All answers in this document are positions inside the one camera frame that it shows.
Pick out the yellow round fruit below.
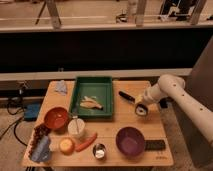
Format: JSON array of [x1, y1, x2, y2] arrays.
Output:
[[59, 138, 74, 155]]

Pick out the black cables on floor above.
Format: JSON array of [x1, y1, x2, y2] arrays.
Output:
[[0, 87, 28, 147]]

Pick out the white cup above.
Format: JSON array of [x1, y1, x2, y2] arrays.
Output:
[[68, 118, 85, 138]]

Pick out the blue crumpled cloth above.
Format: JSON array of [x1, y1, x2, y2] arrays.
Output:
[[30, 136, 51, 163]]

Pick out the dark red grapes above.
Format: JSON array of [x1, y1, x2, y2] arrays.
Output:
[[29, 123, 50, 155]]

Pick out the light blue small cloth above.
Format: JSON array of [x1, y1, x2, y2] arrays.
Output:
[[55, 80, 67, 95]]

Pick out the blue box on floor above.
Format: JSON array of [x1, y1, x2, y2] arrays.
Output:
[[24, 103, 41, 121]]

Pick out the small metal cup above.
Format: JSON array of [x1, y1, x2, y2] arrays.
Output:
[[93, 143, 106, 160]]

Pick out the beige cloth in tray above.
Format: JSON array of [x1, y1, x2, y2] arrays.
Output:
[[80, 96, 103, 110]]

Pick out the green plastic tray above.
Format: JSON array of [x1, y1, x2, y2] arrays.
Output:
[[69, 76, 114, 119]]

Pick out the black rectangular block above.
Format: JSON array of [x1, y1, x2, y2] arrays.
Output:
[[145, 140, 166, 151]]

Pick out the red bowl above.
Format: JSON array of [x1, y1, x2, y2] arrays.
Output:
[[44, 107, 69, 130]]

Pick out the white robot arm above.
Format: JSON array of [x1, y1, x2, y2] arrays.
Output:
[[135, 74, 213, 148]]

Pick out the orange carrot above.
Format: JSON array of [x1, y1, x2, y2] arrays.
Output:
[[75, 133, 98, 152]]

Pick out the purple bowl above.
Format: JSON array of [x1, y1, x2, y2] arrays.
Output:
[[116, 127, 146, 157]]

